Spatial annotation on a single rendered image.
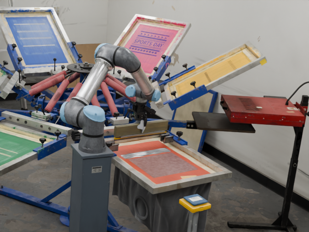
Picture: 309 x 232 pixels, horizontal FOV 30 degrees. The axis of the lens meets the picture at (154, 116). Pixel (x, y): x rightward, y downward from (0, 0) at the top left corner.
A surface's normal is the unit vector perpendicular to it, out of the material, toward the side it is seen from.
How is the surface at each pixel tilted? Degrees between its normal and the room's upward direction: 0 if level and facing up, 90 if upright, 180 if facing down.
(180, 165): 0
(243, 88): 90
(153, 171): 0
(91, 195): 90
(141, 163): 0
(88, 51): 83
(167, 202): 95
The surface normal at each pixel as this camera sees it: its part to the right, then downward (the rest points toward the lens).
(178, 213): 0.64, 0.32
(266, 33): -0.83, 0.11
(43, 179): 0.09, -0.95
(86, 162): 0.45, 0.32
